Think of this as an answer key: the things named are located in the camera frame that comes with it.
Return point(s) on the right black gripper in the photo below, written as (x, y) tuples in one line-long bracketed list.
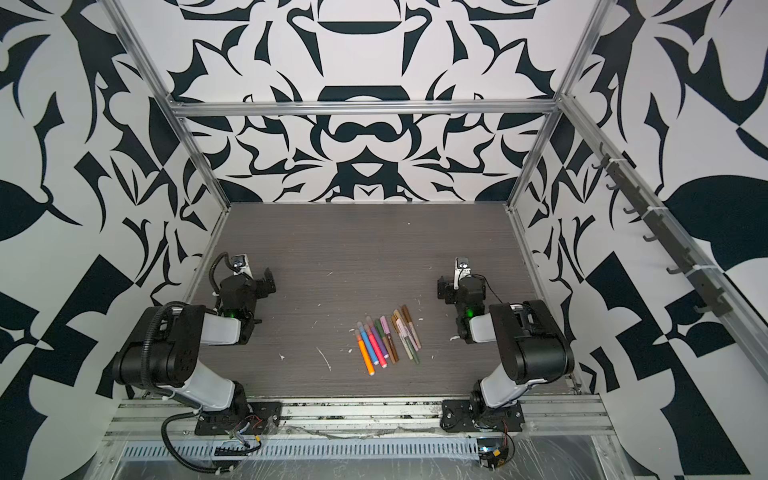
[(447, 289)]

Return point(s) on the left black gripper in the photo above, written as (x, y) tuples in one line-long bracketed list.
[(263, 284)]

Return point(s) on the tan brown marker pen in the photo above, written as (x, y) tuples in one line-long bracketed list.
[(411, 326)]

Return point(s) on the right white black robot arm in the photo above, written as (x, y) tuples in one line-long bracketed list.
[(532, 348)]

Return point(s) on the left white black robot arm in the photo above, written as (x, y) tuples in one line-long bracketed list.
[(161, 355)]

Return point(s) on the purple marker pen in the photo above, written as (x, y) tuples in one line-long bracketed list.
[(378, 342)]

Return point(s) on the red pink marker pen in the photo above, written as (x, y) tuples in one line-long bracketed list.
[(377, 351)]

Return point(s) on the blue marker pen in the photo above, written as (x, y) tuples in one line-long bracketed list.
[(367, 343)]

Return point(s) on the orange marker pen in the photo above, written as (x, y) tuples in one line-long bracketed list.
[(365, 355)]

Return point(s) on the small green circuit board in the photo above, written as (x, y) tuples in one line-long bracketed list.
[(495, 455)]

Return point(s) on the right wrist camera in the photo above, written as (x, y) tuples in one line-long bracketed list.
[(462, 269)]

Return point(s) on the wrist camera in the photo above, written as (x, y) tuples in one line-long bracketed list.
[(240, 265), (462, 269)]

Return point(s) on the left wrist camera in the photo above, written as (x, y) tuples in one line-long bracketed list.
[(240, 265)]

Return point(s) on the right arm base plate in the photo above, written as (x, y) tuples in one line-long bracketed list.
[(480, 416)]

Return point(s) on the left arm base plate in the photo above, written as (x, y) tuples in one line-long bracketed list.
[(257, 418)]

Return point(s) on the white slotted cable duct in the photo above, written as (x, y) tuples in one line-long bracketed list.
[(337, 449)]

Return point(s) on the aluminium front rail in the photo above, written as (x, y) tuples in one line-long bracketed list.
[(376, 417)]

